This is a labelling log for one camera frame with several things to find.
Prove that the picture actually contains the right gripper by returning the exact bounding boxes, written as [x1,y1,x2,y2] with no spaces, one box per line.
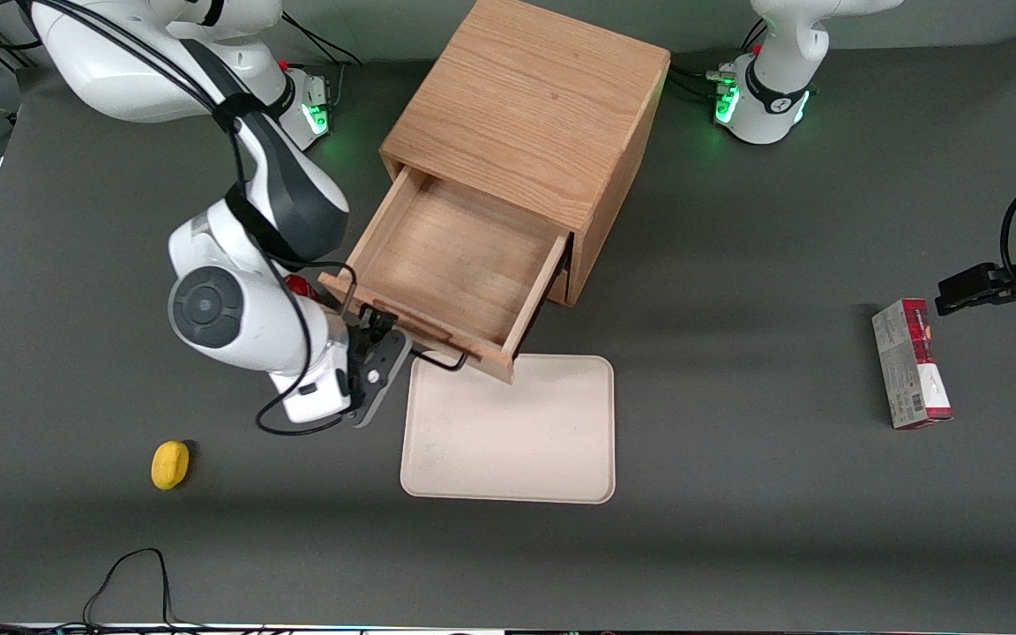
[267,303,410,425]

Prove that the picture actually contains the black metal drawer handle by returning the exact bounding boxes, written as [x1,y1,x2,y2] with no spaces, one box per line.
[340,263,471,372]

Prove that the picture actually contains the wooden oak drawer cabinet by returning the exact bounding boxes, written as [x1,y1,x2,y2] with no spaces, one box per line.
[379,0,672,309]

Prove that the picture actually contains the red cola bottle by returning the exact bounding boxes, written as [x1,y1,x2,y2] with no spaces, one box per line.
[284,273,325,307]

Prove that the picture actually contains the red and grey carton box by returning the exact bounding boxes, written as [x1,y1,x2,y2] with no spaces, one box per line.
[871,298,954,430]

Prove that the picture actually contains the beige plastic tray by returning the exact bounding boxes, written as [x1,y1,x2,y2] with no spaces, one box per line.
[400,351,616,505]

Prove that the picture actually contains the yellow lemon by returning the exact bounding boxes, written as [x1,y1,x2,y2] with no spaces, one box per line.
[151,440,191,491]

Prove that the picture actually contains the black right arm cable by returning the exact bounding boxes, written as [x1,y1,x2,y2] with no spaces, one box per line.
[0,0,370,438]

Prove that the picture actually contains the black right arm base cables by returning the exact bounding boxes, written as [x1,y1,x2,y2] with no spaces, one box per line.
[281,12,364,108]

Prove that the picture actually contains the black arm base cables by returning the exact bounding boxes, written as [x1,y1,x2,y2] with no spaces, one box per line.
[667,18,769,108]
[281,12,364,108]

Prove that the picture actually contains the thin black cable loop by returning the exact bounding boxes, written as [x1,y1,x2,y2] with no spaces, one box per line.
[0,547,209,635]

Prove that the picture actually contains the black left arm base cables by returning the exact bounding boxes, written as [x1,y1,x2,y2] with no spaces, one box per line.
[667,18,769,108]

